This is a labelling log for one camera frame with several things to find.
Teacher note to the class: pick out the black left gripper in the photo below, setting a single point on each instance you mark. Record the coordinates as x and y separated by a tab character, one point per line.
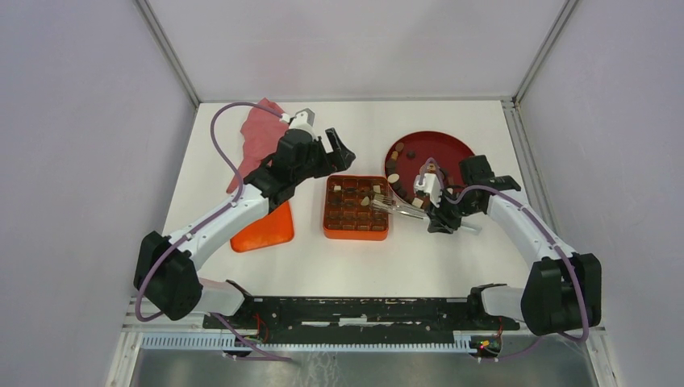
339	160

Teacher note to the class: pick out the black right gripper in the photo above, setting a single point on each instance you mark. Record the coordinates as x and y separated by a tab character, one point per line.
440	221

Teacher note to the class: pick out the orange chocolate box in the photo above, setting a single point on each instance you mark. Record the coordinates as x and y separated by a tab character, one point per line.
343	215

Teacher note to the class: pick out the silver white-handled tongs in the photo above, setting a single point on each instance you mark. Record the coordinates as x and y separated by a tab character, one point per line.
389	205

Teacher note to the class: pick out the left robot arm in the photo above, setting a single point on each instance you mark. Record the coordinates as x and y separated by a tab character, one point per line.
167	267

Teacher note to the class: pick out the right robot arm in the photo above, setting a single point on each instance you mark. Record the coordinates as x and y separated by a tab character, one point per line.
562	294

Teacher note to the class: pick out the white round chocolate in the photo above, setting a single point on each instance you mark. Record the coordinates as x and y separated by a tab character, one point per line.
393	178

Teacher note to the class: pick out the red round plate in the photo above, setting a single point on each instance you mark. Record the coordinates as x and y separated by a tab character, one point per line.
407	155

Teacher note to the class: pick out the pink cloth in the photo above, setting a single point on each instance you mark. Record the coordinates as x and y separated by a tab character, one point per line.
261	131

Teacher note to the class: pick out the orange box lid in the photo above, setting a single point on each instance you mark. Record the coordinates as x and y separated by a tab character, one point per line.
275	228

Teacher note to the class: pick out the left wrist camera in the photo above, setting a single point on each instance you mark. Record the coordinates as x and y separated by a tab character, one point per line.
303	120

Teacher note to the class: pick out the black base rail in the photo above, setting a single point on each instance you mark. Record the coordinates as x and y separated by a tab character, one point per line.
306	320

